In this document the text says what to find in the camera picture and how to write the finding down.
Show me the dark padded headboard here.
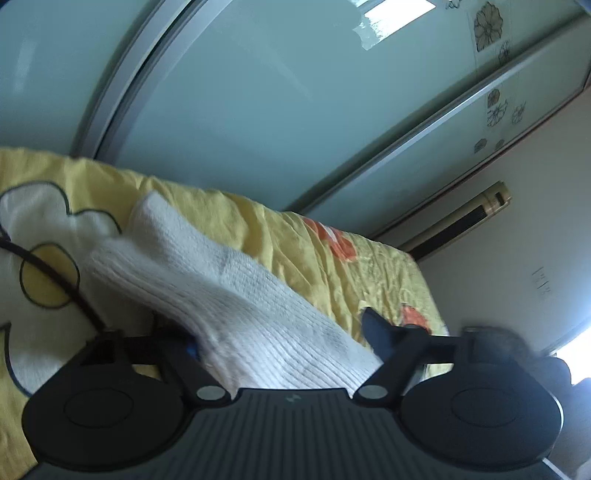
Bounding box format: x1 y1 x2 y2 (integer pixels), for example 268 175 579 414
538 353 591 480

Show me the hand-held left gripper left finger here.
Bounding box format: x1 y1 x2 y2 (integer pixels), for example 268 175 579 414
81 331 232 407

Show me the yellow carrot print quilt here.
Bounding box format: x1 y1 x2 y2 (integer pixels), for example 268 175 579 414
0 148 451 480

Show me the black cable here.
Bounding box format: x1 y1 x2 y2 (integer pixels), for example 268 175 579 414
0 239 112 336

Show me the window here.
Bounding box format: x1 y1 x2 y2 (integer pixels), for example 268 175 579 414
551 318 591 361

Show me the sliding glass door wardrobe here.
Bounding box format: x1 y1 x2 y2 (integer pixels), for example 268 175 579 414
0 0 591 245

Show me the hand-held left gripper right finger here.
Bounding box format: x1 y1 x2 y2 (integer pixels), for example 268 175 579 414
355 308 485 402

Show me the white knit sweater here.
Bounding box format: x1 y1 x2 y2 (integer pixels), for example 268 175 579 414
88 191 384 400

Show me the gold standing air conditioner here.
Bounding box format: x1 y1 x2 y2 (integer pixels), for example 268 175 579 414
379 181 512 262

